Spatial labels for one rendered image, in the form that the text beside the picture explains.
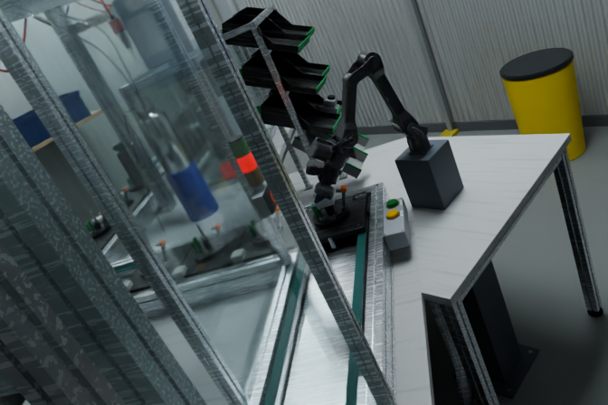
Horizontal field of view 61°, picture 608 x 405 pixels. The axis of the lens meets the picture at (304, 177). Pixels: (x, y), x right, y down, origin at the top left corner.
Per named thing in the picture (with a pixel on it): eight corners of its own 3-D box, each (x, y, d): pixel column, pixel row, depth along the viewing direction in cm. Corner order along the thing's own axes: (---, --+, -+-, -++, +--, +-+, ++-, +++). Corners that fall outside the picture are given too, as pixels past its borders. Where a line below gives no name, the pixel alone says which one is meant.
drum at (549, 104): (601, 136, 339) (583, 42, 314) (579, 169, 316) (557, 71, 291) (536, 136, 370) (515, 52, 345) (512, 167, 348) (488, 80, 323)
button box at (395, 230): (407, 211, 179) (402, 196, 177) (410, 246, 161) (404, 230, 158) (388, 216, 181) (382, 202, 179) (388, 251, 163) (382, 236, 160)
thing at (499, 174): (572, 139, 190) (570, 133, 189) (452, 306, 141) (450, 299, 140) (414, 142, 242) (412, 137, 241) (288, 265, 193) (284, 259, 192)
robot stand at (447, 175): (464, 187, 185) (449, 138, 178) (445, 210, 178) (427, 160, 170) (431, 185, 196) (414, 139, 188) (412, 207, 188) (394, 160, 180)
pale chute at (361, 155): (364, 162, 207) (368, 154, 204) (356, 179, 196) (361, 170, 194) (300, 130, 208) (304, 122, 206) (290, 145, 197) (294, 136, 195)
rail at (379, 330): (391, 203, 196) (382, 179, 192) (396, 402, 118) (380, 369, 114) (377, 207, 197) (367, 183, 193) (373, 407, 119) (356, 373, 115)
